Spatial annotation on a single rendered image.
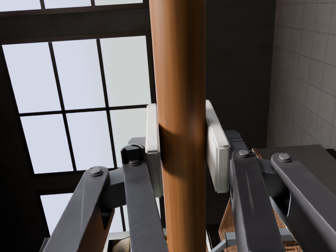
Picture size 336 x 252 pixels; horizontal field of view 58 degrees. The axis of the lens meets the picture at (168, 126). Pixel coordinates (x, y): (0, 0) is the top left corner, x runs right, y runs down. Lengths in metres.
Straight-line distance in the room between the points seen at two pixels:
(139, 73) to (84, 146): 1.04
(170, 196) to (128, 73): 2.98
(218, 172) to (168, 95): 0.05
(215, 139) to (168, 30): 0.06
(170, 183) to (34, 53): 3.17
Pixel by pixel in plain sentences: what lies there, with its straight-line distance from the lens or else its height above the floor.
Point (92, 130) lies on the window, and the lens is 3.41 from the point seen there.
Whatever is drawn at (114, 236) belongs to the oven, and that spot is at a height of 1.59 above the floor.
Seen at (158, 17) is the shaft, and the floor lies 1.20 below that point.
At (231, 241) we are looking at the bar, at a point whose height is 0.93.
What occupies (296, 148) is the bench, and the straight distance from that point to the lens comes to 2.28.
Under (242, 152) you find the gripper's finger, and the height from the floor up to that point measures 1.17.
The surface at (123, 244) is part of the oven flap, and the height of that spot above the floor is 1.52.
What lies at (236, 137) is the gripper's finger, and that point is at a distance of 0.18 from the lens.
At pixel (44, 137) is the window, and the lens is 3.57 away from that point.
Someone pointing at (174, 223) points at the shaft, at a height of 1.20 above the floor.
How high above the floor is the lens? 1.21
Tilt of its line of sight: 1 degrees down
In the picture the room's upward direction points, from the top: 94 degrees counter-clockwise
